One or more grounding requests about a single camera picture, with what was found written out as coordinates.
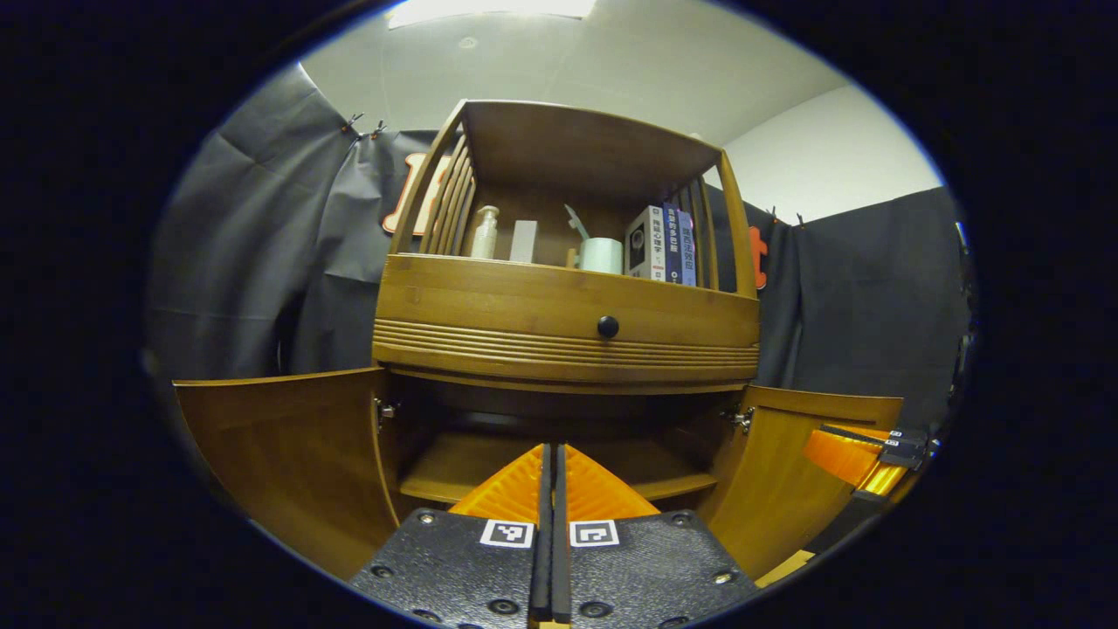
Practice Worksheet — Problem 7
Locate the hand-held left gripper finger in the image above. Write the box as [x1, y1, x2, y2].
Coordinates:
[348, 442, 554, 629]
[553, 442, 761, 629]

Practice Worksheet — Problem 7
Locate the wooden cabinet door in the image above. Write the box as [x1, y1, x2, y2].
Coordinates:
[699, 384, 905, 582]
[173, 367, 403, 582]

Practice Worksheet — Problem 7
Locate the wooden double-door shoe cabinet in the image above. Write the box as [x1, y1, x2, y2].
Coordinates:
[371, 99, 763, 525]

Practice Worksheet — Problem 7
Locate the wooden cabinet drawer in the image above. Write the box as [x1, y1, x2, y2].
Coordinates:
[373, 253, 761, 385]

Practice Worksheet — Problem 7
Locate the light blue book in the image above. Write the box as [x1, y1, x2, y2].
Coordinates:
[677, 210, 698, 287]

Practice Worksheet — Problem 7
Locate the dark blue book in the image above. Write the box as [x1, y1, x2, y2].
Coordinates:
[661, 203, 683, 284]

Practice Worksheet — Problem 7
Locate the white book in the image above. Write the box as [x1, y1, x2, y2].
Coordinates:
[624, 205, 666, 280]

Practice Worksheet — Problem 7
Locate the mint green cup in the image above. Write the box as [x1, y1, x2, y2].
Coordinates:
[579, 238, 624, 275]

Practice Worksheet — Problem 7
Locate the clear pump bottle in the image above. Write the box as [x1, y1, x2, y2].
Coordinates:
[470, 205, 501, 260]

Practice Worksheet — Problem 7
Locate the black backdrop cloth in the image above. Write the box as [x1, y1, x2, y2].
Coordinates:
[144, 63, 975, 429]

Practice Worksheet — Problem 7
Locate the ceiling light panel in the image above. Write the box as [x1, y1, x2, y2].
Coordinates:
[387, 0, 599, 31]

